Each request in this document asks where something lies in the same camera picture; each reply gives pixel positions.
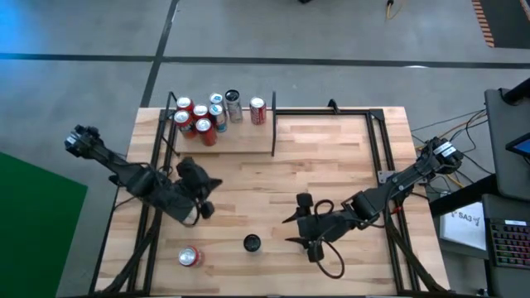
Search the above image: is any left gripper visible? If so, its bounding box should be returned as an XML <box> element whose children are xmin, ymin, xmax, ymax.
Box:
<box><xmin>173</xmin><ymin>156</ymin><xmax>224</xmax><ymax>227</ymax></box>

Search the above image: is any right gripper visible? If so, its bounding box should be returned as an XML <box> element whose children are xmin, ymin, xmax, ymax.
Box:
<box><xmin>281</xmin><ymin>192</ymin><xmax>359</xmax><ymax>264</ymax></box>

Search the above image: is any Celsius can black lid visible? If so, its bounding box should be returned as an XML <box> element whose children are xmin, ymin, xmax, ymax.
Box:
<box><xmin>242</xmin><ymin>233</ymin><xmax>263</xmax><ymax>256</ymax></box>
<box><xmin>224</xmin><ymin>89</ymin><xmax>244</xmax><ymax>124</ymax></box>

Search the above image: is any red cola can black script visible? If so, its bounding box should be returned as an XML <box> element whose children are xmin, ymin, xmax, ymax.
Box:
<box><xmin>192</xmin><ymin>103</ymin><xmax>210</xmax><ymax>122</ymax></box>
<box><xmin>195</xmin><ymin>118</ymin><xmax>219</xmax><ymax>147</ymax></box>

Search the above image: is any red cola can white script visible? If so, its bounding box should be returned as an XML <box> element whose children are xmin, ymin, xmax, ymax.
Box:
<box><xmin>249</xmin><ymin>96</ymin><xmax>268</xmax><ymax>126</ymax></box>

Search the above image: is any black shelf divider plate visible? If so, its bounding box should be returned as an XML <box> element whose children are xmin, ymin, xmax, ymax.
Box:
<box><xmin>270</xmin><ymin>91</ymin><xmax>277</xmax><ymax>157</ymax></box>

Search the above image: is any black desk bar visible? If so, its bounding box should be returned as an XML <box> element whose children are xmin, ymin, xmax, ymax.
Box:
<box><xmin>428</xmin><ymin>172</ymin><xmax>500</xmax><ymax>217</ymax></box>

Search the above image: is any white SA3 label sheet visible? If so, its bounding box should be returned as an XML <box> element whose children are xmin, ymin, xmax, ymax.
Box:
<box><xmin>438</xmin><ymin>201</ymin><xmax>489</xmax><ymax>252</ymax></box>

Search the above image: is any green floor mat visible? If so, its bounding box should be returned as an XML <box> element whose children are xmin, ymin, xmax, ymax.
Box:
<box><xmin>0</xmin><ymin>151</ymin><xmax>89</xmax><ymax>298</ymax></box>

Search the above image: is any dark grey desk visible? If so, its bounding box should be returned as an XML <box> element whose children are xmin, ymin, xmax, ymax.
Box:
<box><xmin>479</xmin><ymin>193</ymin><xmax>530</xmax><ymax>298</ymax></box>

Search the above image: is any backlit computer keyboard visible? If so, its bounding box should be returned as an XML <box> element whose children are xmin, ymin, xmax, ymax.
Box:
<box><xmin>484</xmin><ymin>217</ymin><xmax>530</xmax><ymax>270</ymax></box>

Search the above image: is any small display screen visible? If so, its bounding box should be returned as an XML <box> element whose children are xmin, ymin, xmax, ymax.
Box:
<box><xmin>504</xmin><ymin>132</ymin><xmax>530</xmax><ymax>158</ymax></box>

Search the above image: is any black monitor pole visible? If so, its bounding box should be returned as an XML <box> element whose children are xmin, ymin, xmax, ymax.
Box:
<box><xmin>499</xmin><ymin>77</ymin><xmax>530</xmax><ymax>105</ymax></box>

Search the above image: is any black mat orange striped edge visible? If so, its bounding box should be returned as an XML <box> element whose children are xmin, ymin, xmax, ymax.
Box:
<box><xmin>471</xmin><ymin>0</ymin><xmax>530</xmax><ymax>50</ymax></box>

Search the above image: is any black aluminium rig frame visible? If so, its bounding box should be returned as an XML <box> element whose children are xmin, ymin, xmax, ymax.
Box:
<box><xmin>89</xmin><ymin>90</ymin><xmax>448</xmax><ymax>297</ymax></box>

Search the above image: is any thin dark rig cable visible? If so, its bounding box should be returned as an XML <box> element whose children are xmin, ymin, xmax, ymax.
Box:
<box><xmin>409</xmin><ymin>108</ymin><xmax>489</xmax><ymax>133</ymax></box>

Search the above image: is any yellow floor cable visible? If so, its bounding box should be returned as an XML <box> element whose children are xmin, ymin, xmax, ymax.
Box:
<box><xmin>384</xmin><ymin>0</ymin><xmax>401</xmax><ymax>22</ymax></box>

